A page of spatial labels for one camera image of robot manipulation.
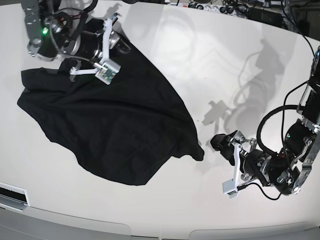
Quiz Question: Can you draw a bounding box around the white table slot panel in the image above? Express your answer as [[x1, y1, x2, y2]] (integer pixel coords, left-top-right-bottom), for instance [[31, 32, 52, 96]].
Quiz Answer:
[[0, 182, 30, 212]]

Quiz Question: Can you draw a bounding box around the black t-shirt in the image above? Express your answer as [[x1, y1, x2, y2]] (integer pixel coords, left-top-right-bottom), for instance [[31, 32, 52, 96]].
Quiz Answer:
[[17, 35, 205, 186]]

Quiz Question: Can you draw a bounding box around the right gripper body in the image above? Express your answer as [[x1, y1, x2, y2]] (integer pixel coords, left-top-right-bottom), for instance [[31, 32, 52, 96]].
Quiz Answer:
[[74, 31, 103, 59]]

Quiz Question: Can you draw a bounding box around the white power strip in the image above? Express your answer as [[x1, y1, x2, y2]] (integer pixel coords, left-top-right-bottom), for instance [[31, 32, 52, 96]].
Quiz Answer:
[[164, 0, 223, 13]]

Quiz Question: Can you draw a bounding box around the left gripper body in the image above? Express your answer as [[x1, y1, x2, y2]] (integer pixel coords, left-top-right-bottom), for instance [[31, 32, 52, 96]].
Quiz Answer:
[[236, 136, 271, 187]]

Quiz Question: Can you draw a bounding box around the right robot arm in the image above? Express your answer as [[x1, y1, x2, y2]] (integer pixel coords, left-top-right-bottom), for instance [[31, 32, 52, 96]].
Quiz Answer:
[[21, 0, 131, 62]]

